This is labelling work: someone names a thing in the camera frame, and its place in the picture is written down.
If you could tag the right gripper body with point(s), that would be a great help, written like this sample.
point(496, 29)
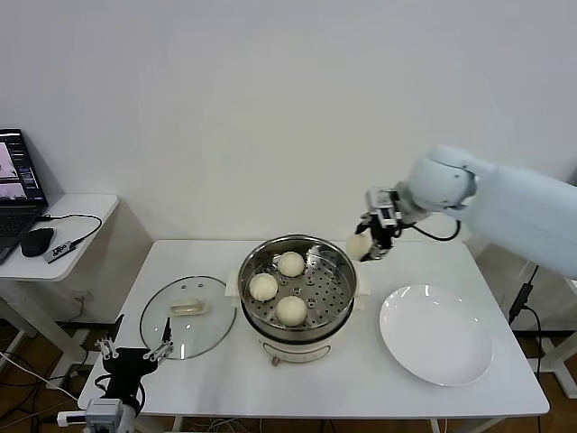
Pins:
point(383, 234)

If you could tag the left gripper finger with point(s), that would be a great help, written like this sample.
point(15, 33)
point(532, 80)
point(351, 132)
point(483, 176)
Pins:
point(167, 334)
point(110, 347)

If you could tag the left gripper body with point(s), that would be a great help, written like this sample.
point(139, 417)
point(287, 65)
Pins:
point(130, 363)

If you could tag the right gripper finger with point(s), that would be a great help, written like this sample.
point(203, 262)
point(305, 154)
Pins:
point(376, 255)
point(364, 225)

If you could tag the white steamed baozi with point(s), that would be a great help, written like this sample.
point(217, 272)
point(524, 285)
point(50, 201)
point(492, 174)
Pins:
point(290, 264)
point(357, 247)
point(291, 310)
point(263, 287)

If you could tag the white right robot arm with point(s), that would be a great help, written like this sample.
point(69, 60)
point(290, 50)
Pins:
point(518, 203)

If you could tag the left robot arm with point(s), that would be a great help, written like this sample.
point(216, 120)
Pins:
point(106, 415)

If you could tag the stainless steel steamer basket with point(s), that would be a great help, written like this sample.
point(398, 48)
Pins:
point(324, 297)

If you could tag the white round plate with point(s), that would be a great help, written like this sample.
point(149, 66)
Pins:
point(433, 338)

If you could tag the grey external drive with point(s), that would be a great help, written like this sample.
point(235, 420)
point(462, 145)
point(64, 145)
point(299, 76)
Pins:
point(57, 252)

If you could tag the cream electric cooker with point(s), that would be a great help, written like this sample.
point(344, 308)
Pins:
point(297, 349)

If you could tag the black computer mouse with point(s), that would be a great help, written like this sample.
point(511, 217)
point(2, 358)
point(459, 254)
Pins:
point(36, 242)

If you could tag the white side table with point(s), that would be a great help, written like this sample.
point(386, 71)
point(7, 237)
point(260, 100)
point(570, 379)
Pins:
point(85, 212)

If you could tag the black open laptop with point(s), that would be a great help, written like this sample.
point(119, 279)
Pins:
point(13, 216)

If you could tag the white wall socket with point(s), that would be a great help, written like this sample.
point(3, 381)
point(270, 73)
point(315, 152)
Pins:
point(84, 297)

